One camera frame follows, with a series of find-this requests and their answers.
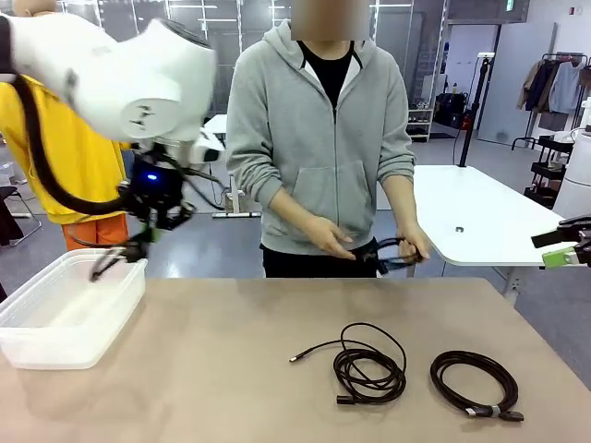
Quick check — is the white standing desk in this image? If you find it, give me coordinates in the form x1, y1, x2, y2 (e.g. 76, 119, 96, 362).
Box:
202, 114, 263, 219

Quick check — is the wooden shoe rack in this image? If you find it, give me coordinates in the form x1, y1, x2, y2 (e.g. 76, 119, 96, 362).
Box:
405, 108, 435, 142

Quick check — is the black power cable with plug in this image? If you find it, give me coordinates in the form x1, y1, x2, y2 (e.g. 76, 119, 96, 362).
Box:
364, 237, 419, 277

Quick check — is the person's right hand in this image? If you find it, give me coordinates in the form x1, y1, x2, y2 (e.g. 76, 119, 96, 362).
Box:
304, 216, 357, 260

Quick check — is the black chair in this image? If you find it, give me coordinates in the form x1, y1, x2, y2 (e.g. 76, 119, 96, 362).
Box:
0, 184, 42, 248

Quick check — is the large white table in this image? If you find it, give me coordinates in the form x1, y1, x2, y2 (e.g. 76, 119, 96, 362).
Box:
412, 164, 579, 296

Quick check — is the black pole white top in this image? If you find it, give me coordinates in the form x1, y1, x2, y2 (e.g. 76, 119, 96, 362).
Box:
456, 52, 496, 168

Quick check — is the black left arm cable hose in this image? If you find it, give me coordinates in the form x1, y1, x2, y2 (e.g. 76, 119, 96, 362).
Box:
13, 76, 135, 218

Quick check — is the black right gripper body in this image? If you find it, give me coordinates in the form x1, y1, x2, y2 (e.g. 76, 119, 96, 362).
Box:
558, 214, 591, 268

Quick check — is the small black cable bundle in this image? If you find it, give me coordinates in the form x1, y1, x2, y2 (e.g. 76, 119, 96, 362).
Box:
90, 242, 149, 282

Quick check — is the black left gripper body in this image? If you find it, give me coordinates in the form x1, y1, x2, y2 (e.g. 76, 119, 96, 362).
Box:
117, 155, 196, 231

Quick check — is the thin black USB cable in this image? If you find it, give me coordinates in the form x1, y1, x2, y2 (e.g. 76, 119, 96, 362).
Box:
289, 321, 407, 406

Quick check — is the black clothes rack with coats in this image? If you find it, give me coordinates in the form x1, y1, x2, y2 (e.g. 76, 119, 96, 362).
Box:
511, 53, 591, 151

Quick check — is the white cylindrical machine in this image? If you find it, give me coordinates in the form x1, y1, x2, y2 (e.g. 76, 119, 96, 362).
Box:
551, 96, 591, 222

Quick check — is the black utility cart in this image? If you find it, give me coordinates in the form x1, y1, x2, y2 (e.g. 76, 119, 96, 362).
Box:
524, 134, 576, 210

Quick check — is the person in grey hoodie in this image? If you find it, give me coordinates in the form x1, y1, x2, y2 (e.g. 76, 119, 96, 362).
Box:
225, 0, 416, 279

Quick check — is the thick black braided cable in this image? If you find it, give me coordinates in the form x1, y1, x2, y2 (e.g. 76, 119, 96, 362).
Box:
429, 350, 525, 422

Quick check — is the mannequin in yellow hoodie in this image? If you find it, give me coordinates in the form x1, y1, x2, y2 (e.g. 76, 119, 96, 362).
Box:
0, 0, 133, 250

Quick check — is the person's left forearm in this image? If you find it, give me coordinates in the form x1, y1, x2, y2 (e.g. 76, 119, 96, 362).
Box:
380, 173, 420, 232

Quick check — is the person's left hand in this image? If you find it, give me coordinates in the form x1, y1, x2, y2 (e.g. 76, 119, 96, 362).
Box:
399, 223, 431, 265

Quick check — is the person's right forearm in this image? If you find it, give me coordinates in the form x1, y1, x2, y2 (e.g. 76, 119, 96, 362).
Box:
269, 186, 320, 233

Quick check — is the clear plastic storage box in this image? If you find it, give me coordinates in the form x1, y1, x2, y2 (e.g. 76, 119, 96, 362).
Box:
0, 248, 149, 371

